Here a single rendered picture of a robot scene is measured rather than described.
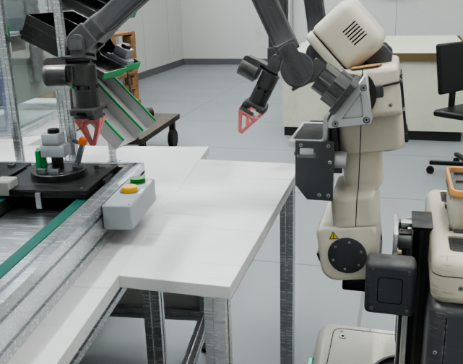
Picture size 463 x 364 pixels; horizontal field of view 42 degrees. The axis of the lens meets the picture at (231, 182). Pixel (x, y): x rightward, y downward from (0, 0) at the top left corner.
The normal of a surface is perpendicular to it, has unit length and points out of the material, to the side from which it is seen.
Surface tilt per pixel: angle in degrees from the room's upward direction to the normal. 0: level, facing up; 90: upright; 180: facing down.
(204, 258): 0
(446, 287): 90
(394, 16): 90
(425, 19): 90
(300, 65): 80
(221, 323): 90
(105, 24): 75
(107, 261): 0
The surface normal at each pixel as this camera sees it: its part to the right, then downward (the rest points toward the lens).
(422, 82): -0.27, 0.29
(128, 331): -0.03, -0.95
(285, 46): -0.13, 0.13
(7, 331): 0.99, 0.01
